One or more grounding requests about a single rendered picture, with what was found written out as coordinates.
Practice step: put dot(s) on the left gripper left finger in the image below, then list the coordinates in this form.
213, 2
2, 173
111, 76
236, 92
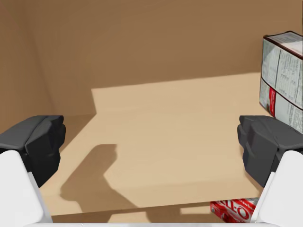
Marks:
35, 146

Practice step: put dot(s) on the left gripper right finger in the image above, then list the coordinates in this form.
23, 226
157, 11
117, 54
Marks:
265, 146

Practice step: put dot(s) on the pale wooden shelf unit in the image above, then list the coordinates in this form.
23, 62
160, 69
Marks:
151, 59

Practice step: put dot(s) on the red and white carton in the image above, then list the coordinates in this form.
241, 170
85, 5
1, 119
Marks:
284, 78

